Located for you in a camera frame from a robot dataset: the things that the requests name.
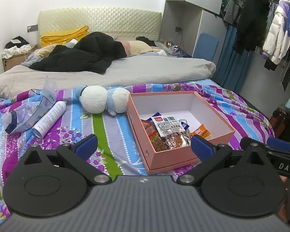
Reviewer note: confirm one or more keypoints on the white and blue jacket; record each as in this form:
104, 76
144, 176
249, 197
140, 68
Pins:
278, 33

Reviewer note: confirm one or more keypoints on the black hanging coat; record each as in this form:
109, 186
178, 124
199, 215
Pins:
251, 21

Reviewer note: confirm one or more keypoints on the small bottles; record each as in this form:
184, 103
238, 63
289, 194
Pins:
169, 43

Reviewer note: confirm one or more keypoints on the cream quilted headboard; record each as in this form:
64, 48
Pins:
111, 19

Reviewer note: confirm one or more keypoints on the white spray can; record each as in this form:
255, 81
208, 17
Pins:
49, 118

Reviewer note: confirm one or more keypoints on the pile of clothes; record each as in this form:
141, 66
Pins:
14, 47

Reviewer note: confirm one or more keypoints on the large dark jerky packet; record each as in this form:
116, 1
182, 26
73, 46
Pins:
176, 141

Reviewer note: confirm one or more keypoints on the grey striped sweater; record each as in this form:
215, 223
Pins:
235, 7

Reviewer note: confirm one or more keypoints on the cardboard box nightstand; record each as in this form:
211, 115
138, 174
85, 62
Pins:
14, 61

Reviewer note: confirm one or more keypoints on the clear plastic bag blue print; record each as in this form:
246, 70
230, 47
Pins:
29, 116

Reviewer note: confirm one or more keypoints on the pink cardboard box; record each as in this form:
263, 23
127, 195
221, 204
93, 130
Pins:
171, 160

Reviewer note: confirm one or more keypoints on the floral patterned bedsheet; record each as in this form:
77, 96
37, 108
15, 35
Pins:
111, 130

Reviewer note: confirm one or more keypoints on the blue curtain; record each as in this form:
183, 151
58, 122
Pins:
229, 62

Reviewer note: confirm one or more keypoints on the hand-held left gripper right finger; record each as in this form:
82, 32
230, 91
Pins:
203, 147

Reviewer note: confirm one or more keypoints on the white and blue plush toy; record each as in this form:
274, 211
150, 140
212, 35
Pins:
94, 99

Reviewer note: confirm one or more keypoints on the black jacket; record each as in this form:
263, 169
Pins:
87, 50

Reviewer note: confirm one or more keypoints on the grey duvet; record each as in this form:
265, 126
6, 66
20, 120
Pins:
147, 72

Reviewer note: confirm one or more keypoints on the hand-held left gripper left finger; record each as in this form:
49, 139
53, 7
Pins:
87, 146

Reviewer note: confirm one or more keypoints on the beige pillow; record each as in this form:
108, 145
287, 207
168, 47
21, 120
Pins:
137, 47

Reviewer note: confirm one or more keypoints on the grey wall switch panel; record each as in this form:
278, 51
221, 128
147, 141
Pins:
32, 28

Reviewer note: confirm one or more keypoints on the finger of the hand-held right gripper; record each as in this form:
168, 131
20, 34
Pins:
279, 143
245, 142

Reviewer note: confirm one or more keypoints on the clear packet red strips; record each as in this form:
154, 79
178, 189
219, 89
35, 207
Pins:
154, 141

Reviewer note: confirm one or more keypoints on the orange snack packet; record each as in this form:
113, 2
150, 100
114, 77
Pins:
203, 133

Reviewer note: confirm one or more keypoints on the black wall socket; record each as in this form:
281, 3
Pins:
178, 29

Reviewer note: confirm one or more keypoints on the red-brown snack packet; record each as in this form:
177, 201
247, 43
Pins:
147, 125

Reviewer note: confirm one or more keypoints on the blue padded board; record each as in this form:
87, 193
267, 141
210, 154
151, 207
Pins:
205, 46

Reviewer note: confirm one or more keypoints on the dark garment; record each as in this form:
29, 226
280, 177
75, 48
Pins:
146, 41

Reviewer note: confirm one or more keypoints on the yellow pillow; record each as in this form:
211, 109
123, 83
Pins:
60, 37

